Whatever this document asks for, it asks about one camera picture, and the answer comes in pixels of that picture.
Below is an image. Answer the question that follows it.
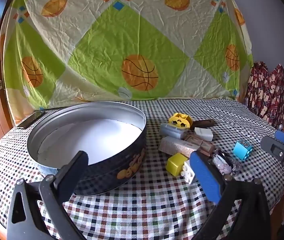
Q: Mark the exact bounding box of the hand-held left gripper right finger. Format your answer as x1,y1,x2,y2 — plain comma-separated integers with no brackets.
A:
189,151,274,240

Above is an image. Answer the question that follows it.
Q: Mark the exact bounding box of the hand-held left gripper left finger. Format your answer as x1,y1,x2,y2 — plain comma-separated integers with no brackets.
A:
7,151,89,240

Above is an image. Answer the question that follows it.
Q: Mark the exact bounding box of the white toy brick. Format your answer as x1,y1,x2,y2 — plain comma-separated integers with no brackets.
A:
182,160,198,185

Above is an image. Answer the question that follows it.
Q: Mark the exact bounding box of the yellow cube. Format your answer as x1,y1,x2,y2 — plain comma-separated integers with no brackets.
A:
166,153,189,177

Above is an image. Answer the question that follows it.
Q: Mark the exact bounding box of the blue toy block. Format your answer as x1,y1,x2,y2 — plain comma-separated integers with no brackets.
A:
233,140,252,160

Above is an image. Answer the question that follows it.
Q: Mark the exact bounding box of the pink picture frame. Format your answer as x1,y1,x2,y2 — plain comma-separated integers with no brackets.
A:
184,132,216,157

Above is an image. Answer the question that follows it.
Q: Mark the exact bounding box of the white foam block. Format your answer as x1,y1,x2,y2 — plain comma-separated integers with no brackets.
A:
194,127,214,142

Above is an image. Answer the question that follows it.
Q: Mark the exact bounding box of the black round tin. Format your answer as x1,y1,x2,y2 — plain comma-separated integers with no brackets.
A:
27,101,147,197

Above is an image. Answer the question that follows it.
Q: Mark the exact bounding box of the brown comb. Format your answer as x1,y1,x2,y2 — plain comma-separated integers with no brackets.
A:
192,119,217,130

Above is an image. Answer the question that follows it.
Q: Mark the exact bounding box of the clear plastic box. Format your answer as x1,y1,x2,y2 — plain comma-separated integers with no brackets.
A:
159,122,189,140

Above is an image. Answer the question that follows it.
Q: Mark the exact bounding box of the yellow face toy block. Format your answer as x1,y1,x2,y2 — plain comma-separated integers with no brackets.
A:
168,113,192,130

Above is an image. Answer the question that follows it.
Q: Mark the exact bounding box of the red patterned cloth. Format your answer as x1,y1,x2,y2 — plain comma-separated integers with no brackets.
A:
245,61,284,128

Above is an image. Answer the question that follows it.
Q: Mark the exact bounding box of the white paper tin liner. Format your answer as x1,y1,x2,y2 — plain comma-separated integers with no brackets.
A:
37,119,142,168

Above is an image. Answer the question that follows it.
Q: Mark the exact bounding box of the black phone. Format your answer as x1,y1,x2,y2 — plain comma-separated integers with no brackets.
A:
17,110,46,130

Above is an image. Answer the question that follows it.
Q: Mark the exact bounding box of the checkered tablecloth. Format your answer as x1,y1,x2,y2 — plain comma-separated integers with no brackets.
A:
0,99,284,240

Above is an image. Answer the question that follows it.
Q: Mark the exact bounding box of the basketball print bed sheet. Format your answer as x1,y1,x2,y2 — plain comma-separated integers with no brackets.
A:
2,0,254,127

